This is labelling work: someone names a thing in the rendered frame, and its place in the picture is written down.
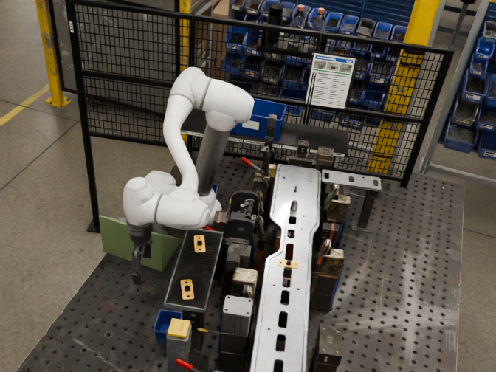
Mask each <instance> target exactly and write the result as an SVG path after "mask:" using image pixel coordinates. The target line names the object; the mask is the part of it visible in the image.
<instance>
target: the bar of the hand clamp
mask: <svg viewBox="0 0 496 372"><path fill-rule="evenodd" d="M260 153H262V154H263V169H264V177H265V176H268V177H269V178H270V172H269V153H271V154H272V155H274V154H275V149H274V148H273V149H272V150H271V151H270V150H269V147H263V149H262V150H261V151H260Z"/></svg>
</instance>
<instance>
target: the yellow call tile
mask: <svg viewBox="0 0 496 372"><path fill-rule="evenodd" d="M189 326H190V321H188V320H180V319H175V318H172V320H171V322H170V327H169V329H168V335H169V336H174V337H182V338H186V337H187V333H188V329H189Z"/></svg>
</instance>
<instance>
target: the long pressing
mask: <svg viewBox="0 0 496 372"><path fill-rule="evenodd" d="M284 177H285V178H284ZM295 186H297V190H296V191H297V192H295ZM320 194H321V172H319V171H318V170H317V169H313V168H304V167H299V166H294V165H283V164H279V165H277V167H276V171H275V180H274V185H273V191H272V200H271V205H270V211H269V220H270V221H271V222H272V223H273V224H274V225H275V226H276V227H278V228H279V229H280V246H279V250H278V251H277V252H276V253H274V254H272V255H270V256H269V257H267V258H266V260H265V264H264V270H263V280H262V285H261V295H260V300H259V306H258V316H257V321H256V327H255V336H254V342H253V347H252V357H251V363H250V369H249V372H273V371H274V364H275V360H276V359H277V360H281V361H283V372H306V360H307V345H308V330H309V302H310V287H311V259H312V244H313V235H314V233H315V232H316V231H317V229H318V228H319V226H320ZM293 200H297V202H298V206H297V210H296V211H292V210H290V207H291V203H292V201H293ZM289 217H295V218H296V224H290V223H289ZM302 228H303V229H304V230H302ZM288 230H294V231H295V233H294V239H291V238H287V235H288ZM287 244H293V245H294V249H293V257H292V260H293V261H298V262H299V268H298V269H293V268H290V269H291V270H292V273H291V282H290V287H289V288H286V287H283V271H284V268H288V267H283V266H278V259H284V260H285V257H286V245H287ZM273 285H274V286H273ZM297 289H299V290H297ZM283 290H284V291H288V292H289V304H288V305H287V306H285V305H282V304H280V300H281V292H282V291H283ZM281 311H282V312H286V313H287V314H288V315H287V324H286V328H281V327H279V326H278V321H279V314H280V312H281ZM268 328H270V330H268ZM277 335H283V336H285V337H286V339H285V348H284V352H283V353H282V352H277V351H276V342H277Z"/></svg>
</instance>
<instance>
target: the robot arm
mask: <svg viewBox="0 0 496 372"><path fill-rule="evenodd" d="M253 106H254V99H253V98H252V96H251V95H250V94H248V93H247V92H246V91H244V90H243V89H241V88H239V87H237V86H234V85H232V84H230V83H226V82H224V81H221V80H215V79H212V78H210V77H207V76H205V74H204V73H203V71H202V70H200V69H199V68H196V67H189V68H187V69H186V70H185V71H183V72H182V73H181V74H180V76H178V78H177V79H176V81H175V83H174V85H173V87H172V89H171V91H170V96H169V98H168V104H167V109H166V113H165V119H164V124H163V134H164V138H165V141H166V144H167V146H168V148H169V150H170V152H171V154H172V156H173V158H174V160H175V162H176V164H177V166H178V168H179V170H180V172H181V175H182V184H181V185H180V186H179V187H177V186H176V180H175V179H174V178H173V177H172V176H171V175H170V174H169V173H165V172H161V171H157V170H153V171H151V172H150V173H149V174H148V175H147V176H146V177H145V178H142V177H137V178H133V179H131V180H129V181H128V183H127V185H126V186H125V188H124V191H123V210H124V213H125V216H126V218H120V217H119V218H118V221H122V222H125V223H127V230H128V232H129V233H130V239H131V240H132V241H133V242H134V250H133V251H132V264H131V272H130V273H131V276H133V283H134V284H135V285H142V276H141V271H140V267H141V261H142V256H143V257H144V258H151V244H152V243H153V241H150V239H152V236H151V232H155V233H161V234H164V235H168V232H166V231H165V230H163V229H162V228H161V227H162V225H165V226H166V227H172V228H176V229H181V230H198V229H203V228H202V227H204V226H205V225H207V226H209V227H213V219H214V215H215V212H216V211H220V210H221V205H220V203H219V201H218V200H216V195H215V192H214V190H213V189H212V187H213V183H214V180H215V177H216V174H217V171H218V167H219V164H220V161H221V158H222V156H223V153H224V149H225V147H226V144H227V140H228V137H229V135H230V131H231V130H232V129H234V127H236V125H237V124H238V123H245V122H247V121H248V120H249V119H250V118H251V115H252V110H253ZM192 109H198V110H202V111H205V115H206V121H207V126H206V129H205V132H204V136H203V139H202V142H201V147H200V150H199V155H198V157H197V160H196V165H195V166H194V164H193V161H192V159H191V158H190V154H189V153H188V151H187V148H186V146H185V144H184V142H183V139H182V136H181V133H180V129H181V126H182V124H183V122H184V121H185V120H186V118H187V116H188V115H189V113H191V111H192ZM140 252H142V253H140Z"/></svg>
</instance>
